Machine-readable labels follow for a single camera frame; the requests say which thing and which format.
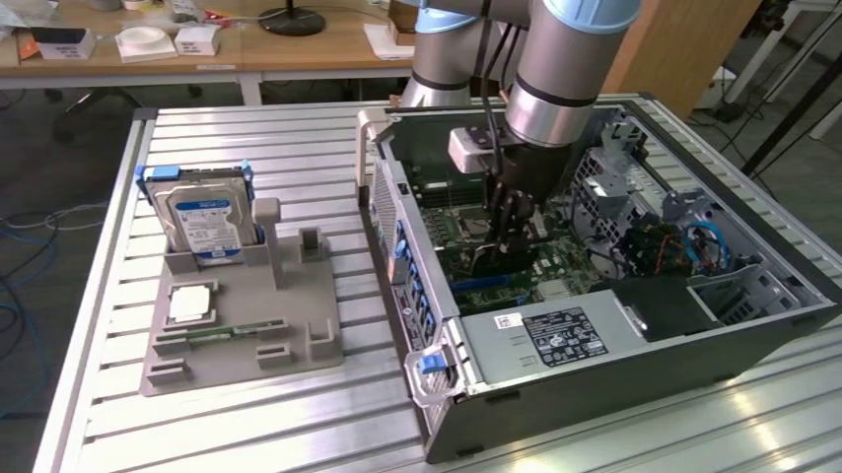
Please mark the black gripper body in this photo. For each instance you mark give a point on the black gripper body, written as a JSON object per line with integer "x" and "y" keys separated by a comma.
{"x": 532, "y": 167}

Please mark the green GPU card black fan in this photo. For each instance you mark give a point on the green GPU card black fan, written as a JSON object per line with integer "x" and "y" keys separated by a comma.
{"x": 490, "y": 263}

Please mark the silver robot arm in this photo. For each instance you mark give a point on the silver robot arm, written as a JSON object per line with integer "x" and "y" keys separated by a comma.
{"x": 559, "y": 74}

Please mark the CPU socket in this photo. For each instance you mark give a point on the CPU socket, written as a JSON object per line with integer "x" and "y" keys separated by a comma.
{"x": 470, "y": 224}

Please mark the green motherboard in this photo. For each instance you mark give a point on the green motherboard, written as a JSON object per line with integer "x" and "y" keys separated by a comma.
{"x": 559, "y": 256}

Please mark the perforated metal disk bay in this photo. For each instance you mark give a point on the perforated metal disk bay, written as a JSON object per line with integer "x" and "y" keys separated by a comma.
{"x": 604, "y": 187}

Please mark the blue expansion slot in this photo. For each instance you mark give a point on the blue expansion slot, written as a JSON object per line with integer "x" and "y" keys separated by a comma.
{"x": 476, "y": 284}

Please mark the silver chipset heatsink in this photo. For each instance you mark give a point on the silver chipset heatsink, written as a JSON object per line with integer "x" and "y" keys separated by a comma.
{"x": 559, "y": 288}

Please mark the grey power supply unit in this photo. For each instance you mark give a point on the grey power supply unit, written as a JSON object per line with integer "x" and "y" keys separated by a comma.
{"x": 499, "y": 355}

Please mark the white floor unit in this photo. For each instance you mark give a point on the white floor unit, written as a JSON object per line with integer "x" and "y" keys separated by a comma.
{"x": 714, "y": 93}

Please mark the blue release latch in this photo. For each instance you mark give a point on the blue release latch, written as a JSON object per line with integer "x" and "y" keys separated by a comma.
{"x": 432, "y": 365}

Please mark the wooden cabinet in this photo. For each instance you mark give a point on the wooden cabinet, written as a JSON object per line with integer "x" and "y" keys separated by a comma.
{"x": 690, "y": 49}

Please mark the white paper box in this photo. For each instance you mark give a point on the white paper box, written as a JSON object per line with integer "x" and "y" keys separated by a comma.
{"x": 384, "y": 42}

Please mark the brown cardboard box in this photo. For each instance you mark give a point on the brown cardboard box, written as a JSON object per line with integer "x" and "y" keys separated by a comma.
{"x": 402, "y": 17}

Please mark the grey sloped disk bay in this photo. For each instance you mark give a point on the grey sloped disk bay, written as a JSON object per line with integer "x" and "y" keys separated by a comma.
{"x": 743, "y": 300}

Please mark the black open PC case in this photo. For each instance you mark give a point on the black open PC case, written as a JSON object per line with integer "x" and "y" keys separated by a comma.
{"x": 591, "y": 404}

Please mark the grey parts rack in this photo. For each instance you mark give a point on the grey parts rack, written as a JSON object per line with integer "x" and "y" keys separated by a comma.
{"x": 249, "y": 295}

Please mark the black lamp base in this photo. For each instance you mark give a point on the black lamp base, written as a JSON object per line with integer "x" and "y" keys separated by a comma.
{"x": 292, "y": 22}

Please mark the green RAM stick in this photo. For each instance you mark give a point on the green RAM stick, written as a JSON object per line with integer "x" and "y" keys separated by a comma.
{"x": 216, "y": 333}

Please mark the silver CPU chip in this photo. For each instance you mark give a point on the silver CPU chip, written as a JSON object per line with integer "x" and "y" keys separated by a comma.
{"x": 191, "y": 303}

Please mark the square white labelled box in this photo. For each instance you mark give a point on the square white labelled box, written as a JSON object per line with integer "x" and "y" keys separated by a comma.
{"x": 197, "y": 42}

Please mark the wooden desk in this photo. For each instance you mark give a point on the wooden desk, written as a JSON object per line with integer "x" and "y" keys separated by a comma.
{"x": 131, "y": 69}

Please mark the white square dish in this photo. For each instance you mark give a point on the white square dish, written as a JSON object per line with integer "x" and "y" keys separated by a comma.
{"x": 144, "y": 47}

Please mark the black office chair base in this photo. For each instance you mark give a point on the black office chair base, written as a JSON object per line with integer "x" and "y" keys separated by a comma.
{"x": 92, "y": 98}

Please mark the wide white labelled box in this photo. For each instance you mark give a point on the wide white labelled box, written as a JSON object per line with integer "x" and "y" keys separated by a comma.
{"x": 65, "y": 50}

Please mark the black phone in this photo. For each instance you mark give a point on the black phone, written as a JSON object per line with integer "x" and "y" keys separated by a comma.
{"x": 59, "y": 35}

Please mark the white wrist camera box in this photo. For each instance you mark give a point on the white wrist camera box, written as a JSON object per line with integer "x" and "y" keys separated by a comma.
{"x": 467, "y": 153}

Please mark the hard disk with blue bracket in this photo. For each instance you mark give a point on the hard disk with blue bracket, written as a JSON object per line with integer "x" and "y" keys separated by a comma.
{"x": 197, "y": 222}

